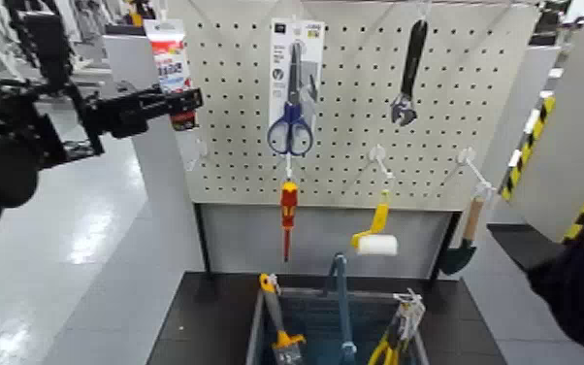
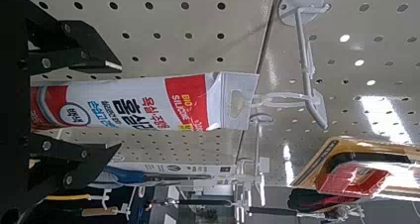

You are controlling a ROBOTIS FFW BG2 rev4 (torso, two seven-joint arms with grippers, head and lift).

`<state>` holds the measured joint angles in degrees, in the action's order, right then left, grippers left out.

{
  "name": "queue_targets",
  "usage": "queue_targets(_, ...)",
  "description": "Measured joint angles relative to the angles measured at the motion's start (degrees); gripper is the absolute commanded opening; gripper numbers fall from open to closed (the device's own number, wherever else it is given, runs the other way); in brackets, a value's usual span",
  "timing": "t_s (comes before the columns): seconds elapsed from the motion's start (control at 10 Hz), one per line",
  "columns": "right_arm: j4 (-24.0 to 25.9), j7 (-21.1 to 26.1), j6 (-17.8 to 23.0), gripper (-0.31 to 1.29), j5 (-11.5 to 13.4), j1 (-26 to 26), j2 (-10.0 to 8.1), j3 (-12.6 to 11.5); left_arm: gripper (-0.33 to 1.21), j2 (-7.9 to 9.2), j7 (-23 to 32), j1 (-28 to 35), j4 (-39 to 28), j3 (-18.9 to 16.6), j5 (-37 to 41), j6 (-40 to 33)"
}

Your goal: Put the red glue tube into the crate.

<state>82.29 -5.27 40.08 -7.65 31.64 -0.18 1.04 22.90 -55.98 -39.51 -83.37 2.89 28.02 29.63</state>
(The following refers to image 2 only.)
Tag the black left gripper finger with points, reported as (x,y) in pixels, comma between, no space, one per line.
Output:
(85,158)
(82,52)

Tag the red white glue tube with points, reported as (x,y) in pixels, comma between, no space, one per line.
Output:
(132,105)

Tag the blue scissors in package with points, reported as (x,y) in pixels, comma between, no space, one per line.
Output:
(165,168)

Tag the beige perforated pegboard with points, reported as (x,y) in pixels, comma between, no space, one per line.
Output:
(198,19)

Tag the white pegboard hook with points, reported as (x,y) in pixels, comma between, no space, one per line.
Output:
(300,6)

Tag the gold red packaged item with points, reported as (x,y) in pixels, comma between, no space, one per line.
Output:
(350,174)

